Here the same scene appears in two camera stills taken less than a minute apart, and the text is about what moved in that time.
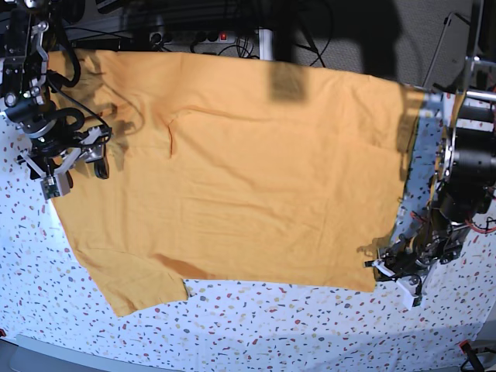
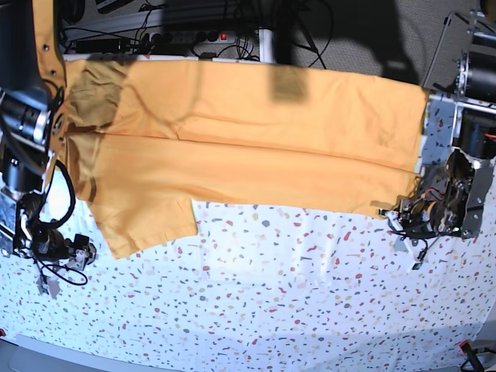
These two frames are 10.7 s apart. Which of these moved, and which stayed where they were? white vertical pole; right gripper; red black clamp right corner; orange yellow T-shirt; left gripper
Moved: right gripper; left gripper; orange yellow T-shirt
Stayed: red black clamp right corner; white vertical pole
